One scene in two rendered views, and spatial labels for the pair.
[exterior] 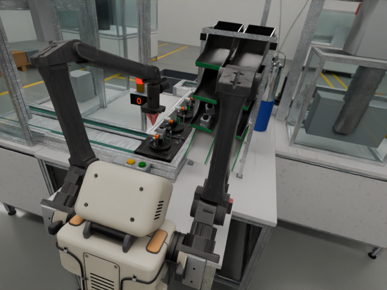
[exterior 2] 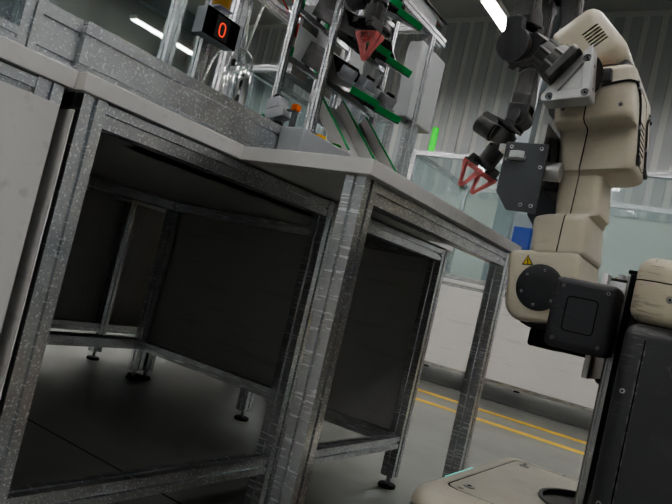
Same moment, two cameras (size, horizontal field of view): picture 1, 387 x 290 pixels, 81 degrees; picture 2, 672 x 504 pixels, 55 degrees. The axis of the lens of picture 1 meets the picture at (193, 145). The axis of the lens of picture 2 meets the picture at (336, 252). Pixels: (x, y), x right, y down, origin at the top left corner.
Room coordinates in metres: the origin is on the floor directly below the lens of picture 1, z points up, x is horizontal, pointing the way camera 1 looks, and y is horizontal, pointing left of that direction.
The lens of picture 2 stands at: (0.37, 1.78, 0.63)
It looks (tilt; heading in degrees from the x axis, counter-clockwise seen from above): 3 degrees up; 290
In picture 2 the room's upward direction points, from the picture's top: 13 degrees clockwise
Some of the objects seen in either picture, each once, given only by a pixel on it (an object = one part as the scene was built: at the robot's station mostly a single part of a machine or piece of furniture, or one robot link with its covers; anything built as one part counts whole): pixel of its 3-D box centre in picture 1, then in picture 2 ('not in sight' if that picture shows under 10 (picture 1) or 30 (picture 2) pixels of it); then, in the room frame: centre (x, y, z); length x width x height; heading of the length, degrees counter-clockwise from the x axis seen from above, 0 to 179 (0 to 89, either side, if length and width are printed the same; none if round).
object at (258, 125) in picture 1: (261, 113); not in sight; (1.84, -0.56, 0.99); 0.16 x 0.16 x 0.27
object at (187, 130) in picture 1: (174, 123); not in sight; (1.45, 0.15, 1.01); 0.24 x 0.24 x 0.13; 77
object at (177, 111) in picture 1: (185, 110); not in sight; (1.69, 0.09, 1.01); 0.24 x 0.24 x 0.13; 77
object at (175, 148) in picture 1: (160, 147); not in sight; (1.20, 0.21, 0.96); 0.24 x 0.24 x 0.02; 77
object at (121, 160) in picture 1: (131, 166); (314, 152); (1.01, 0.34, 0.93); 0.21 x 0.07 x 0.06; 77
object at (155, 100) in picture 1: (153, 102); (374, 18); (0.99, 0.21, 1.34); 0.10 x 0.07 x 0.07; 76
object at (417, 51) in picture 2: not in sight; (404, 150); (1.36, -1.60, 1.42); 0.30 x 0.09 x 1.13; 77
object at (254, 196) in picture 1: (181, 132); (154, 170); (1.63, 0.11, 0.84); 1.50 x 1.41 x 0.03; 77
